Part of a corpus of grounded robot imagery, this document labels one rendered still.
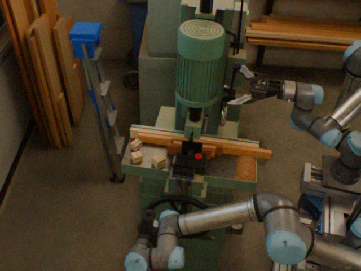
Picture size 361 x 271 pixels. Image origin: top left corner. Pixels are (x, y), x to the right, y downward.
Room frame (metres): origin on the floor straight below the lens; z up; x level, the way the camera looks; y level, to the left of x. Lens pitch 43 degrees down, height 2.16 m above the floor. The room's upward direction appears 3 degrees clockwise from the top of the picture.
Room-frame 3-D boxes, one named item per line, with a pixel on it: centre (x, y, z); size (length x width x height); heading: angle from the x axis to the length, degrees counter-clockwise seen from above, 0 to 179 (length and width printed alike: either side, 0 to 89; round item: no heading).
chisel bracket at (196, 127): (1.33, -0.07, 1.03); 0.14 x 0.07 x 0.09; 173
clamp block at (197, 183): (1.12, -0.05, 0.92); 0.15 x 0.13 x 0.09; 83
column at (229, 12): (1.60, -0.10, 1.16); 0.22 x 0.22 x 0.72; 83
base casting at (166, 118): (1.44, -0.08, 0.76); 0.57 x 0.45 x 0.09; 173
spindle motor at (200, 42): (1.32, -0.07, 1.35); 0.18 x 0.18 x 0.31
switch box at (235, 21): (1.62, -0.24, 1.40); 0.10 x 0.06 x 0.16; 173
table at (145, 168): (1.21, -0.06, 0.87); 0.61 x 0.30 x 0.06; 83
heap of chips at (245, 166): (1.20, -0.31, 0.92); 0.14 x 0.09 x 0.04; 173
